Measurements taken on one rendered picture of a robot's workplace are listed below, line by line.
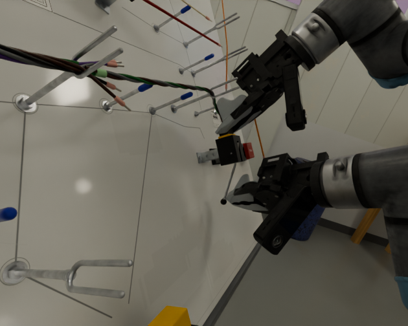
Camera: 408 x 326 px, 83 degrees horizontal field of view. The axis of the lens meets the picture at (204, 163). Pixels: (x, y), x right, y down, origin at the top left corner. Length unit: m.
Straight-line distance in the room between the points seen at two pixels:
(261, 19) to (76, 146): 2.97
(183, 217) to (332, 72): 3.04
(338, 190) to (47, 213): 0.34
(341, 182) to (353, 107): 3.12
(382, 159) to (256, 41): 2.83
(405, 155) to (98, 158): 0.36
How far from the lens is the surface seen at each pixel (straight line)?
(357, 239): 3.86
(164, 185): 0.40
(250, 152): 0.73
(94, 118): 0.34
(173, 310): 0.29
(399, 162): 0.34
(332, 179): 0.36
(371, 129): 3.62
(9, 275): 0.27
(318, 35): 0.46
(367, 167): 0.35
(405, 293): 0.37
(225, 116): 0.46
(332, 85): 3.32
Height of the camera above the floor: 1.24
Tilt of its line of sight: 17 degrees down
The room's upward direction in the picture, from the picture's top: 19 degrees clockwise
